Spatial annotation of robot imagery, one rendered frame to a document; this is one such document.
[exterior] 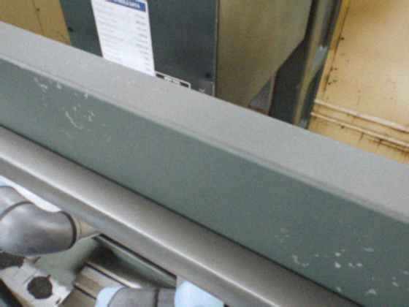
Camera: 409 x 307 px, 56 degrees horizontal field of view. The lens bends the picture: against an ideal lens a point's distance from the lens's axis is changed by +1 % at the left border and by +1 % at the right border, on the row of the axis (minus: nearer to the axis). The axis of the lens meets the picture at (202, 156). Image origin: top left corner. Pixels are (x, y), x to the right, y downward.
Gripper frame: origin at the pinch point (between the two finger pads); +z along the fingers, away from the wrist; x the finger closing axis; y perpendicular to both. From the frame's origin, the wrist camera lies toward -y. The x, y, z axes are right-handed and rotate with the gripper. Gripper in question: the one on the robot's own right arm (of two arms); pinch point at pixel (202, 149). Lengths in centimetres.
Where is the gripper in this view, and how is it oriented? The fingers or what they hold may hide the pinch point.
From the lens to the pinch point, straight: 81.0
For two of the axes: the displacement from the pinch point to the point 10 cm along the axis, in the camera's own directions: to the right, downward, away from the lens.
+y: -0.1, 7.1, 7.1
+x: 10.0, 0.1, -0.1
